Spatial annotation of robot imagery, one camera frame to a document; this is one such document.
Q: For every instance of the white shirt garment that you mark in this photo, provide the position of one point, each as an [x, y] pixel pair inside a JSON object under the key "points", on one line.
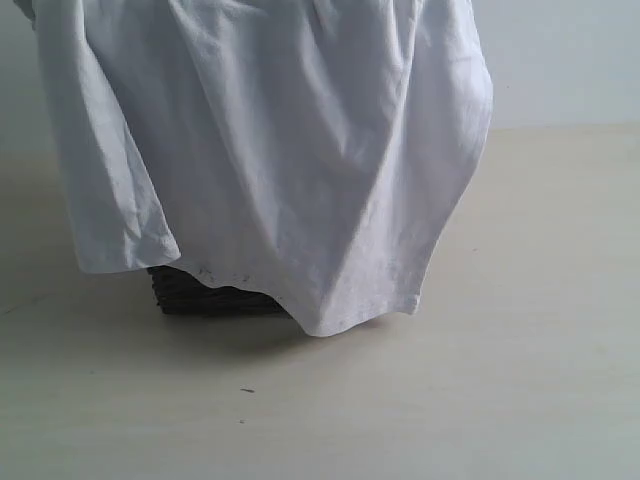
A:
{"points": [[312, 151]]}

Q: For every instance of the dark brown wicker basket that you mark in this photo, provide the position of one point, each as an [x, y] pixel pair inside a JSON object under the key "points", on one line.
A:
{"points": [[178, 293]]}

